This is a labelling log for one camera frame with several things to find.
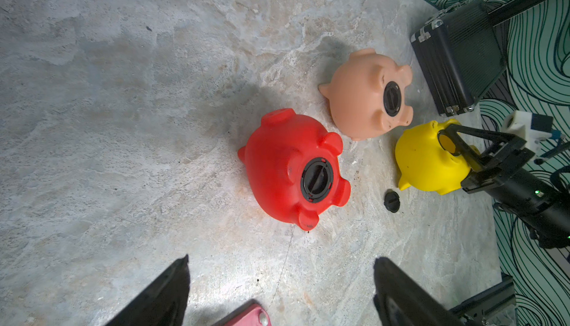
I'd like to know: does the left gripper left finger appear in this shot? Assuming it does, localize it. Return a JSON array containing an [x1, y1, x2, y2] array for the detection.
[[107, 256, 191, 326]]

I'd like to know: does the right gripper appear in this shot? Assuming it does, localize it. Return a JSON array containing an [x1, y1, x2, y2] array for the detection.
[[437, 124, 534, 194]]

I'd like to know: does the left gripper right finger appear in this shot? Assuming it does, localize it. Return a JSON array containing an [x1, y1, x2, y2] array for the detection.
[[373, 257, 462, 325]]

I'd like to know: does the yellow piggy bank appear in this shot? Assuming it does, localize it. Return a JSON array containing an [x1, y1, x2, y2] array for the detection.
[[395, 119, 471, 195]]

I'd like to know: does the black plug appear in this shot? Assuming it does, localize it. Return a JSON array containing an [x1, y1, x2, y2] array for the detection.
[[383, 81, 402, 117], [384, 189, 401, 213], [300, 157, 334, 204]]

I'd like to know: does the peach piggy bank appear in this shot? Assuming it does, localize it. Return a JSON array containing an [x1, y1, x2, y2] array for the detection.
[[319, 48, 414, 141]]

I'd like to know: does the red piggy bank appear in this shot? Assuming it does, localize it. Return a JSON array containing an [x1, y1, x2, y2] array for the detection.
[[237, 108, 351, 231]]

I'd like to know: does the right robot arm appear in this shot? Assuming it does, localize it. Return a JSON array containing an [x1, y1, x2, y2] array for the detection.
[[437, 124, 569, 249]]

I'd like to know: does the white bunny on pink base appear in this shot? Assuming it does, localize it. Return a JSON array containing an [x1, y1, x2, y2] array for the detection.
[[214, 299, 272, 326]]

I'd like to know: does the black square plate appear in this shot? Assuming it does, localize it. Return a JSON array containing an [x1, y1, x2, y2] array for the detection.
[[411, 0, 506, 117]]

